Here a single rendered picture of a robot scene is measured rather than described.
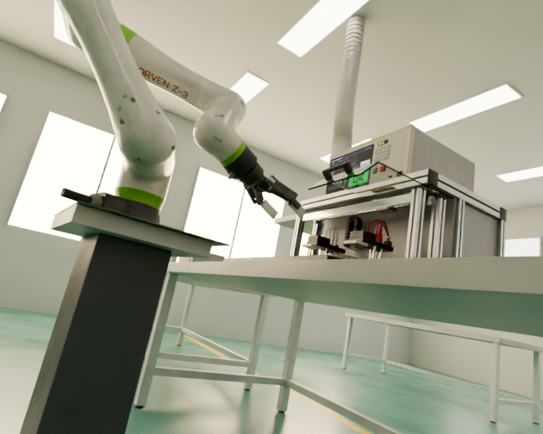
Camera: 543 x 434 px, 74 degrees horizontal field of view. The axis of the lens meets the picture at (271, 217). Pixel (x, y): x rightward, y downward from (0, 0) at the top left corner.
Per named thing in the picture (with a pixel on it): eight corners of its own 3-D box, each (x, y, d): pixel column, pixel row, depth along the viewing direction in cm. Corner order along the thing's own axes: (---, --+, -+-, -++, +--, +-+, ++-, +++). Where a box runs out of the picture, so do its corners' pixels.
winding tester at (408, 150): (405, 178, 121) (411, 123, 126) (323, 198, 159) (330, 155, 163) (473, 212, 140) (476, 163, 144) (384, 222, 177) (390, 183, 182)
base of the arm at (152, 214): (69, 203, 77) (78, 176, 78) (44, 206, 87) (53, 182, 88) (171, 235, 96) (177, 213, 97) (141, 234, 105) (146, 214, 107)
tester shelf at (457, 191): (427, 182, 110) (429, 168, 111) (298, 210, 168) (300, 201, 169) (506, 221, 130) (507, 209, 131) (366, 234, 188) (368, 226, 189)
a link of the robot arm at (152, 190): (107, 191, 86) (128, 120, 91) (115, 205, 101) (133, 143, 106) (162, 204, 90) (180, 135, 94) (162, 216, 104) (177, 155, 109)
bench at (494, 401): (496, 424, 321) (499, 337, 339) (337, 367, 500) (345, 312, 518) (546, 425, 363) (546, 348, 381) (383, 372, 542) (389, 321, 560)
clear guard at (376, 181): (360, 174, 97) (364, 153, 99) (307, 189, 118) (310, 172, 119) (437, 209, 113) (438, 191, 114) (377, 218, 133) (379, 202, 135)
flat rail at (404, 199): (416, 201, 111) (417, 191, 111) (299, 221, 164) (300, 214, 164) (419, 201, 111) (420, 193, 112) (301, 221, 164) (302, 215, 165)
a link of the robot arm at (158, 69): (118, 79, 104) (123, 45, 96) (137, 62, 111) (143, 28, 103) (231, 141, 110) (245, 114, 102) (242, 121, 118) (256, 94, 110)
